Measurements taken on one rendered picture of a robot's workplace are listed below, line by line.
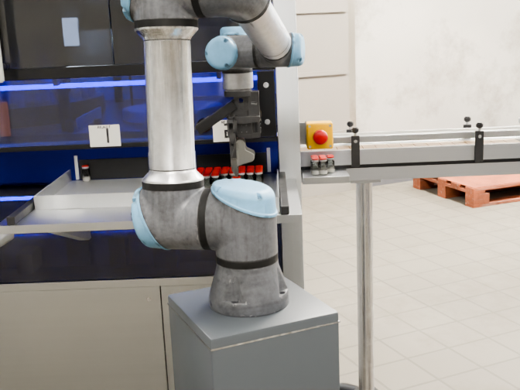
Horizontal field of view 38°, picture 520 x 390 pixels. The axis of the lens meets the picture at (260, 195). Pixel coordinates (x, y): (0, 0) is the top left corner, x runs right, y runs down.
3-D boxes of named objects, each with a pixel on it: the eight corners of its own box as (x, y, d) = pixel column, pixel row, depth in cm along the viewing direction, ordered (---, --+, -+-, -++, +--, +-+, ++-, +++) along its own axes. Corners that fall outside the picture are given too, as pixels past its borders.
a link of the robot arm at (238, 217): (271, 263, 133) (268, 189, 130) (199, 261, 136) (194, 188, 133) (284, 244, 144) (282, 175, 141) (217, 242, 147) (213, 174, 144)
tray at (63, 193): (70, 181, 217) (69, 169, 216) (159, 177, 217) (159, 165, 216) (35, 210, 184) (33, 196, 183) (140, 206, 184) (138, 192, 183)
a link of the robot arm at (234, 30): (213, 27, 178) (224, 26, 186) (217, 74, 180) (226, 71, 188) (246, 25, 176) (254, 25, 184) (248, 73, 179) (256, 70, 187)
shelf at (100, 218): (53, 188, 218) (53, 182, 217) (295, 179, 216) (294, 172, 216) (-5, 234, 171) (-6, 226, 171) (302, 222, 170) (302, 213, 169)
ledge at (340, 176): (300, 174, 222) (300, 168, 222) (344, 172, 222) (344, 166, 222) (302, 184, 209) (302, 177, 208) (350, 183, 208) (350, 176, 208)
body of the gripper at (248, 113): (260, 140, 184) (258, 90, 181) (225, 141, 184) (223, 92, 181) (261, 135, 191) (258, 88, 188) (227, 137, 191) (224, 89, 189)
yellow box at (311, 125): (306, 145, 213) (305, 120, 211) (331, 144, 213) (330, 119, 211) (307, 149, 205) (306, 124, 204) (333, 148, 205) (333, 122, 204)
